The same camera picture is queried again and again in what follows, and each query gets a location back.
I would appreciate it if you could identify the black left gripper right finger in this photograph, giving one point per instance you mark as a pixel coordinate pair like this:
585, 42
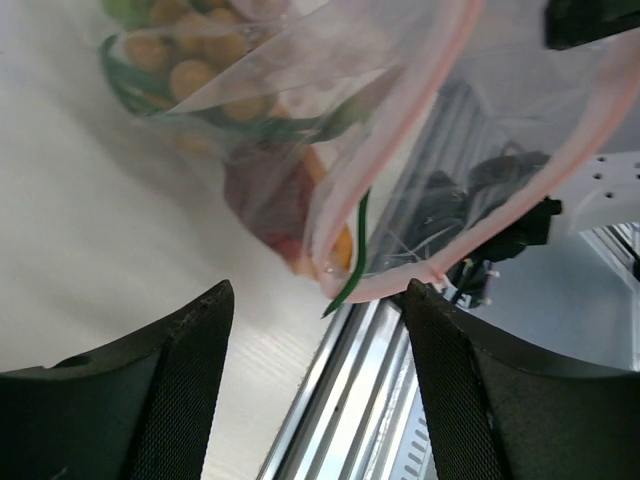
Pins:
499, 407

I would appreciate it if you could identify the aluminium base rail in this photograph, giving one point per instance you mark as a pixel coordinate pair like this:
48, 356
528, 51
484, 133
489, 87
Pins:
358, 413

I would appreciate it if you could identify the brown longan bunch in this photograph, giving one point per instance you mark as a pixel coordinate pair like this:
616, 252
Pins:
200, 55

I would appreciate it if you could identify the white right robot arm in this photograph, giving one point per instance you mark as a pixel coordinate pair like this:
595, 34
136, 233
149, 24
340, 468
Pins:
604, 189

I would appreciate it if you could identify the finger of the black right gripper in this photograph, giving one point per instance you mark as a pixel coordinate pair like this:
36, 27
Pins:
572, 23

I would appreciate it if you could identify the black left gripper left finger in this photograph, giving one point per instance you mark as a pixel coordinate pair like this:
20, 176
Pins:
139, 407

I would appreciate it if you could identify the green round vegetable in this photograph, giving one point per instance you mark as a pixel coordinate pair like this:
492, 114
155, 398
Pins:
128, 13

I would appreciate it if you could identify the clear zip top bag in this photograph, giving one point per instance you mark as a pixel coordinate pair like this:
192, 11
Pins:
535, 98

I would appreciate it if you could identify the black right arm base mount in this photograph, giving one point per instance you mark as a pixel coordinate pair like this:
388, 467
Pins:
448, 209

